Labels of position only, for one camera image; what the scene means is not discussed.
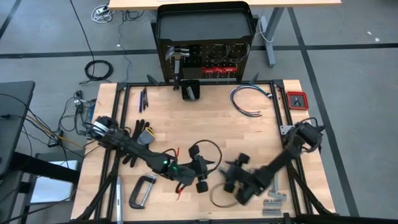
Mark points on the dark side table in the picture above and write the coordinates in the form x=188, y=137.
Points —
x=15, y=109

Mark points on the black pegboard box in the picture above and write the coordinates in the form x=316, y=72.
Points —
x=191, y=70

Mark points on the white power strip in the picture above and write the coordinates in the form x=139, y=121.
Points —
x=101, y=11

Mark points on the small black pliers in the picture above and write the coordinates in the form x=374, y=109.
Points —
x=298, y=102

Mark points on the red plastic tray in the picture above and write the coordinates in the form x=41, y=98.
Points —
x=288, y=101

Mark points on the grey long hand tool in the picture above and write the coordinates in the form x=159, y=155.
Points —
x=119, y=199

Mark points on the black pegboard cart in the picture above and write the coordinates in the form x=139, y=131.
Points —
x=205, y=25

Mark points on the grey black claw hammer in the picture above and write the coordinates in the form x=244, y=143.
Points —
x=177, y=52

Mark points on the flat black tool on table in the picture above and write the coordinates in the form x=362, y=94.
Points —
x=140, y=102

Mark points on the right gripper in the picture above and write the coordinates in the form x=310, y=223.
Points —
x=248, y=186

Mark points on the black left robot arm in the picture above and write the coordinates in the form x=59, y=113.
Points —
x=133, y=146

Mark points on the clear black safety glasses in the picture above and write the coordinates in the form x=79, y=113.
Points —
x=214, y=56
x=239, y=57

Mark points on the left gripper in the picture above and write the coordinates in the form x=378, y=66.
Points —
x=189, y=172

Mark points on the grey metal mounting bracket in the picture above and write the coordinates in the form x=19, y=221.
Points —
x=284, y=130

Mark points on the black work glove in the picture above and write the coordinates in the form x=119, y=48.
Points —
x=136, y=127

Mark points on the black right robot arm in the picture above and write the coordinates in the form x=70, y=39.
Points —
x=280, y=161

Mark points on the black storage bin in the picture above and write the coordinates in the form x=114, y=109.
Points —
x=197, y=83

